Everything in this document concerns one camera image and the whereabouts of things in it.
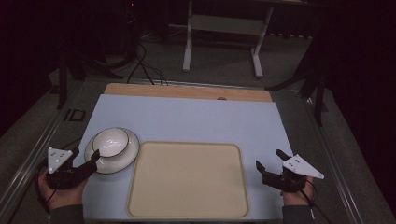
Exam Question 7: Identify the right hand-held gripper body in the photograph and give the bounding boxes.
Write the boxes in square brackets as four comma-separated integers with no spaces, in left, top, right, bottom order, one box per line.
[262,154,325,194]

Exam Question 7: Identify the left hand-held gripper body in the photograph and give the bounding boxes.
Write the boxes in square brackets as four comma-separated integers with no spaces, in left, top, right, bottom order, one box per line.
[46,147,92,191]

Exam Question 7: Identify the white round bowl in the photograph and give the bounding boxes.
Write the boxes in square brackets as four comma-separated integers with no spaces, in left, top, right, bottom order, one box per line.
[83,127,141,175]

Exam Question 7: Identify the person's right hand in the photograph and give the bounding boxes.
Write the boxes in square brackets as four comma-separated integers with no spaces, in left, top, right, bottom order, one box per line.
[280,177,316,207]

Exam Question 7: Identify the person's left hand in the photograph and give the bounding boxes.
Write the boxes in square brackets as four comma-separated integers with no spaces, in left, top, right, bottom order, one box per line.
[37,171,90,212]

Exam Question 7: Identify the black stand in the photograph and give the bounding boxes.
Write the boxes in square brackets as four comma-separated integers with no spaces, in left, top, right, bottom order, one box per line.
[264,29,330,128]

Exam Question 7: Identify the beige tray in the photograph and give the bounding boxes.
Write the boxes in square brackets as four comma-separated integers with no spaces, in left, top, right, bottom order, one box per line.
[125,140,250,219]

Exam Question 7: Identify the light blue mat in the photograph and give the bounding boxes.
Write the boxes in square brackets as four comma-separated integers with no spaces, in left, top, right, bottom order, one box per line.
[73,93,294,222]

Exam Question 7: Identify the metal floor rail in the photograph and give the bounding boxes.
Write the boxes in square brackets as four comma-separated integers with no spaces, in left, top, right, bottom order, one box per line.
[297,90,366,224]
[0,78,92,218]

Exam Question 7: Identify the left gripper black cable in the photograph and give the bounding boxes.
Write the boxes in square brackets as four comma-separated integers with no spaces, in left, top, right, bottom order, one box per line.
[33,138,82,216]

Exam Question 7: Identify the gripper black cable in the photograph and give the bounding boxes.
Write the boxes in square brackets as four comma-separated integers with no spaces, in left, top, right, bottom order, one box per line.
[33,138,82,216]
[298,178,334,224]

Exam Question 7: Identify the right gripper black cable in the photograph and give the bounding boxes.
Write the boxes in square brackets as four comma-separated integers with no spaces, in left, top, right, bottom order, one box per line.
[298,178,334,224]

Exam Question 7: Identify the black floor cables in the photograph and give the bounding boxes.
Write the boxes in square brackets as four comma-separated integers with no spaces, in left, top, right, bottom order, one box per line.
[125,40,170,87]

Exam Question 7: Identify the white metal table frame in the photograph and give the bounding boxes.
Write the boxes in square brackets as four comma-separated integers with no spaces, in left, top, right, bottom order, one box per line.
[181,0,276,79]

